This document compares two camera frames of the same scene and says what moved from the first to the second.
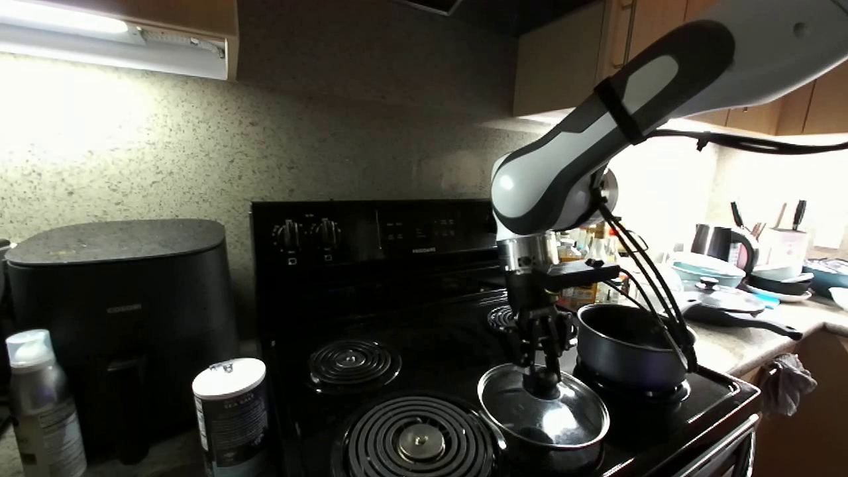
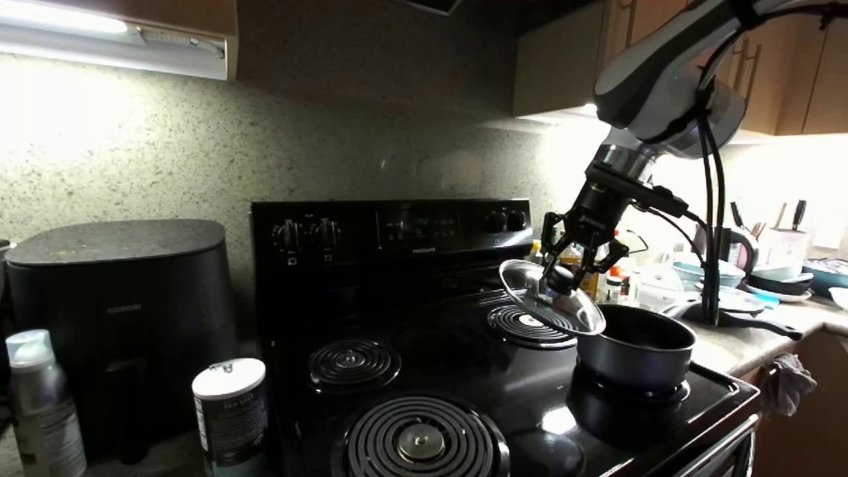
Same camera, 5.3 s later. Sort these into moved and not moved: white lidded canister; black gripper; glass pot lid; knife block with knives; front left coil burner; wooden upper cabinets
Moved: black gripper; glass pot lid
Not moved: front left coil burner; knife block with knives; white lidded canister; wooden upper cabinets
